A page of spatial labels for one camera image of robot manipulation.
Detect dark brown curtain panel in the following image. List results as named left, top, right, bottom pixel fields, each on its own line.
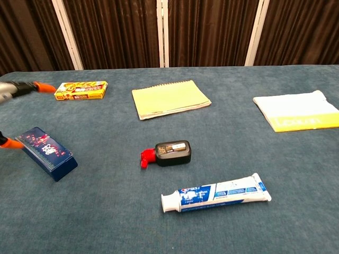
left=62, top=0, right=160, bottom=70
left=168, top=0, right=260, bottom=67
left=0, top=0, right=75, bottom=76
left=254, top=0, right=339, bottom=66

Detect blue felt table cover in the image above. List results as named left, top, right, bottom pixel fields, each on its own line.
left=0, top=65, right=339, bottom=254

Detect black bottle red cap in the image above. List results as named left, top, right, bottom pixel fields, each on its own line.
left=139, top=140, right=192, bottom=169

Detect yellow spiral notepad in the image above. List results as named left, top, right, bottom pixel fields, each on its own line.
left=131, top=79, right=212, bottom=121

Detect white partition frame post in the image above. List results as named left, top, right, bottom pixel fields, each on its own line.
left=51, top=0, right=84, bottom=71
left=156, top=0, right=170, bottom=68
left=244, top=0, right=266, bottom=67

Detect yellow red snack box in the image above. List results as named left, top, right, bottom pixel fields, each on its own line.
left=53, top=80, right=109, bottom=101

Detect white blue toothpaste tube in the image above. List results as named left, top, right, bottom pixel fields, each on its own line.
left=160, top=173, right=272, bottom=214

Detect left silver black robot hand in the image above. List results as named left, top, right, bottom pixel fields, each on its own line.
left=0, top=80, right=57, bottom=149

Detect white yellow booklet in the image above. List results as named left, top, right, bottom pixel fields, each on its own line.
left=252, top=89, right=339, bottom=133

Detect blue and white box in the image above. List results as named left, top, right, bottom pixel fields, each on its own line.
left=15, top=126, right=78, bottom=183

